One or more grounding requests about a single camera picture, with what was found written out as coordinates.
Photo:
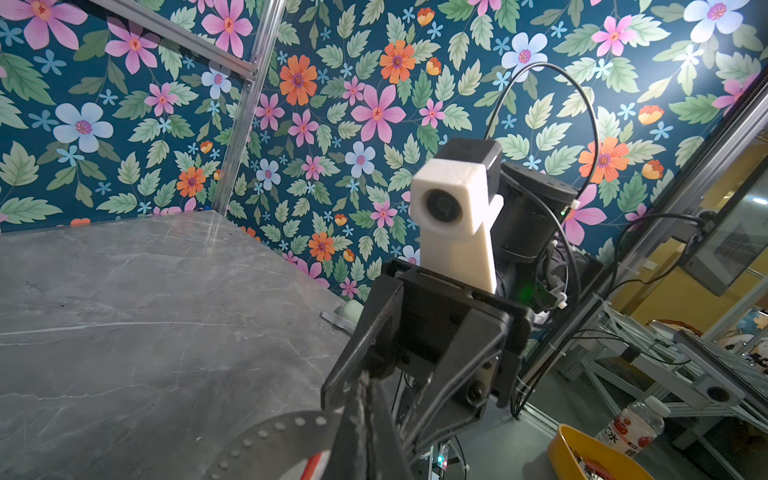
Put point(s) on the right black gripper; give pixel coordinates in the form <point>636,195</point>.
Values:
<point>460,345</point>

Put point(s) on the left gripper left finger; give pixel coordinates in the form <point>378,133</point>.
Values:
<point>351,455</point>

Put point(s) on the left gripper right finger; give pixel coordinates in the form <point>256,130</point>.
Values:
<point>386,458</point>

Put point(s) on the red capped key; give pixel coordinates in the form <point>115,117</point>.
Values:
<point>311,468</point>

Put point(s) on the grey yellow keyring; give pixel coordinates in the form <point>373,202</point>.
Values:
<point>273,447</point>

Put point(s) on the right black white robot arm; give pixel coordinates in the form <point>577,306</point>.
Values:
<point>533,210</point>

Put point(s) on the pale green sponge block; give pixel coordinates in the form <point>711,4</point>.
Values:
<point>345,317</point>

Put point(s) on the yellow bowl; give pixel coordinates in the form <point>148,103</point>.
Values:
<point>575,455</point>

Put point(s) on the plastic drink bottle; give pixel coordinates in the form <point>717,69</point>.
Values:
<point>635,427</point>

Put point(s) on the black monitor screen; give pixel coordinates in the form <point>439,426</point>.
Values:
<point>736,236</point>

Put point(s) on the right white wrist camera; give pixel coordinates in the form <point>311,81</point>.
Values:
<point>455,202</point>

